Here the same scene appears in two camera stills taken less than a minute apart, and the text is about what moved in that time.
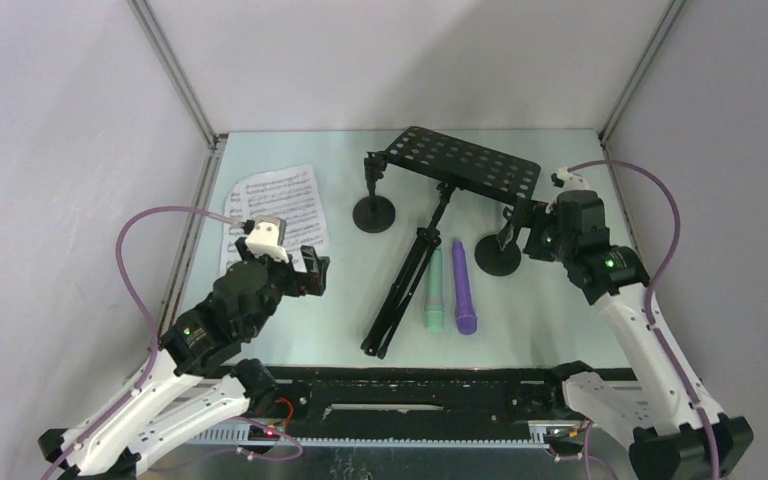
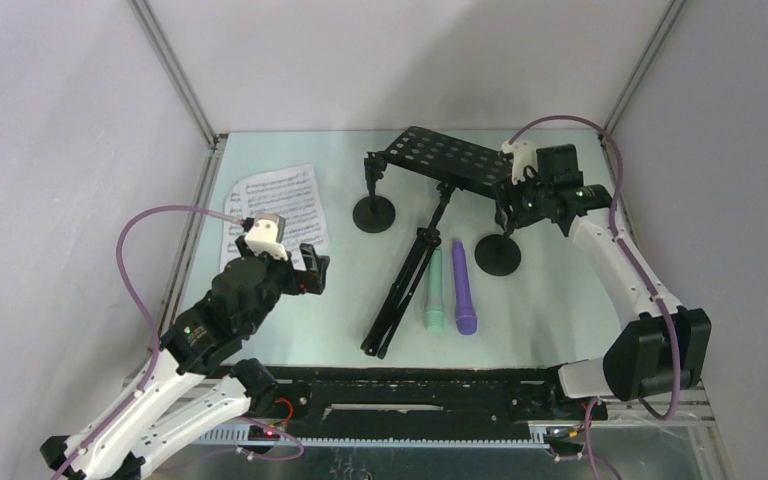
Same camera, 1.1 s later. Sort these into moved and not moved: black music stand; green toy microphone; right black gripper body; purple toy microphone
Moved: right black gripper body
Not moved: black music stand; green toy microphone; purple toy microphone
